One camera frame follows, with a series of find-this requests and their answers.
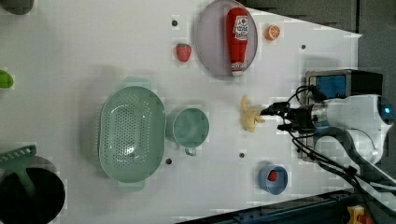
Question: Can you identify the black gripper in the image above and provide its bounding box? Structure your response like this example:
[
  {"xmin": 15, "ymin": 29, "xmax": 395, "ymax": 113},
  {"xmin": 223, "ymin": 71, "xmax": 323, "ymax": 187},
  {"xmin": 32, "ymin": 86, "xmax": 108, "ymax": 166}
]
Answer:
[{"xmin": 261, "ymin": 102, "xmax": 316, "ymax": 132}]

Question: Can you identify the yellow plush peeled banana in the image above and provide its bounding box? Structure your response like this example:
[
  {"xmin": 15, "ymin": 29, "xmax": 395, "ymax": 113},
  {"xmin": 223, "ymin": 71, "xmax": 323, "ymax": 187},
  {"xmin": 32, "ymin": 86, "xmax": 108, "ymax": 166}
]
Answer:
[{"xmin": 242, "ymin": 95, "xmax": 265, "ymax": 133}]

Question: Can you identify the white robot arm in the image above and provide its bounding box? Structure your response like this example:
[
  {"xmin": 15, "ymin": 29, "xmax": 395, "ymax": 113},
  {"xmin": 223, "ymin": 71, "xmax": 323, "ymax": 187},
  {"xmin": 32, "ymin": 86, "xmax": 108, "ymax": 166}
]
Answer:
[{"xmin": 261, "ymin": 94, "xmax": 395, "ymax": 195}]

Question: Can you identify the green mug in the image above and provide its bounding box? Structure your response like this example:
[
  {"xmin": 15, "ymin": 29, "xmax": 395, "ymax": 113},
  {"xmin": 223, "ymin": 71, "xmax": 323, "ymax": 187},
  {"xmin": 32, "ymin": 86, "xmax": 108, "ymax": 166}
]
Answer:
[{"xmin": 165, "ymin": 107, "xmax": 210, "ymax": 157}]

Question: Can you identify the small red toy in cup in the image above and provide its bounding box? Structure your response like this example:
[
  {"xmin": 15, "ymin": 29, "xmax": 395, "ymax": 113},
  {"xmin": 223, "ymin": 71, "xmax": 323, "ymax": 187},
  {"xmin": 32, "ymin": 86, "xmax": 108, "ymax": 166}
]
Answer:
[{"xmin": 267, "ymin": 170, "xmax": 277, "ymax": 182}]

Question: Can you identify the blue cup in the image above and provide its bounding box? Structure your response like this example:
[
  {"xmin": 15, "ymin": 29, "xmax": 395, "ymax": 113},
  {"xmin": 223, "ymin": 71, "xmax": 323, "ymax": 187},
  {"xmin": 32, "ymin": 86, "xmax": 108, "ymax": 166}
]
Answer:
[{"xmin": 258, "ymin": 165, "xmax": 289, "ymax": 195}]

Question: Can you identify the orange slice toy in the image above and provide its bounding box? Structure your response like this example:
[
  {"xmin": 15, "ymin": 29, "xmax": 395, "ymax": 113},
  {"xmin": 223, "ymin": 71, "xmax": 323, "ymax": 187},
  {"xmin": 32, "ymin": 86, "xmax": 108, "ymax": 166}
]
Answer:
[{"xmin": 264, "ymin": 25, "xmax": 281, "ymax": 41}]

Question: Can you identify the red plush ketchup bottle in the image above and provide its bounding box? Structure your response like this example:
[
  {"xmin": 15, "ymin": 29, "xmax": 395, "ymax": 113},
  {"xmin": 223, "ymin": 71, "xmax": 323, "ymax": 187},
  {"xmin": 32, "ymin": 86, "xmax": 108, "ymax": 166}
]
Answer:
[{"xmin": 226, "ymin": 7, "xmax": 248, "ymax": 77}]

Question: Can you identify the round grey plate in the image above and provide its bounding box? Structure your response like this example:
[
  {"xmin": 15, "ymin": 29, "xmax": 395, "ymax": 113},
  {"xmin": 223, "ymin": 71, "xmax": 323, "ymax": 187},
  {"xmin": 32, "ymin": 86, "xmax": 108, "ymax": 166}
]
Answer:
[{"xmin": 194, "ymin": 0, "xmax": 258, "ymax": 77}]

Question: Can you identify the red plush strawberry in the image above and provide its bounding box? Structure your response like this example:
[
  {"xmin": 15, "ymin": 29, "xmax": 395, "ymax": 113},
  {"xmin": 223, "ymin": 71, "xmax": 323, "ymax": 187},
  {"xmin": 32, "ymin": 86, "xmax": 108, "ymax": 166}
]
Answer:
[{"xmin": 176, "ymin": 44, "xmax": 192, "ymax": 63}]

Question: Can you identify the green plastic colander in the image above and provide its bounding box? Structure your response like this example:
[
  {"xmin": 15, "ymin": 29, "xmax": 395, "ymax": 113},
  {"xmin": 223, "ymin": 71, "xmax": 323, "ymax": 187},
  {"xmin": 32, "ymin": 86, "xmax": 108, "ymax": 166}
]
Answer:
[{"xmin": 98, "ymin": 77, "xmax": 166, "ymax": 192}]

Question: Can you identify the green dish rack piece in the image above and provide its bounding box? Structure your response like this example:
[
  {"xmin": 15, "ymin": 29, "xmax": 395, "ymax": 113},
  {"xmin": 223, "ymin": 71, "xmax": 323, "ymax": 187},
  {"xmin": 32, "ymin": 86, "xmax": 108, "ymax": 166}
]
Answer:
[{"xmin": 0, "ymin": 145, "xmax": 36, "ymax": 196}]

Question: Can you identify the bright green toy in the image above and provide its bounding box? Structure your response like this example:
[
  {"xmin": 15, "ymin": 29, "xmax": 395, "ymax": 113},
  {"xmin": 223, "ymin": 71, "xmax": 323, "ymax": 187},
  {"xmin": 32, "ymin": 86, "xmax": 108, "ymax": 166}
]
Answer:
[{"xmin": 0, "ymin": 70, "xmax": 14, "ymax": 89}]

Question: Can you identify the black round pot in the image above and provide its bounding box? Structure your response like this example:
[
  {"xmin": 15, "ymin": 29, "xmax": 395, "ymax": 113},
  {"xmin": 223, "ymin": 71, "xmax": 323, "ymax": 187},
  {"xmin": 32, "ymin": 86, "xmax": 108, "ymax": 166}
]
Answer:
[{"xmin": 0, "ymin": 157, "xmax": 66, "ymax": 224}]

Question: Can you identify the dark grey round object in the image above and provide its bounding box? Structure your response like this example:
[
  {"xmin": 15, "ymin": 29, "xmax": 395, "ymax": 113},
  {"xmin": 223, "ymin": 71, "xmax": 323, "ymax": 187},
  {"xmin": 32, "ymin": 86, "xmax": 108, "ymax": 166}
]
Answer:
[{"xmin": 0, "ymin": 0, "xmax": 35, "ymax": 15}]

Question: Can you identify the blue metal frame rail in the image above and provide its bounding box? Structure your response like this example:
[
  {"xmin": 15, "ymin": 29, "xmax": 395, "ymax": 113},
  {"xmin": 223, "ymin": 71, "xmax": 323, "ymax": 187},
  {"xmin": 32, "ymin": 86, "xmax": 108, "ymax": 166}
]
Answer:
[{"xmin": 179, "ymin": 190, "xmax": 357, "ymax": 224}]

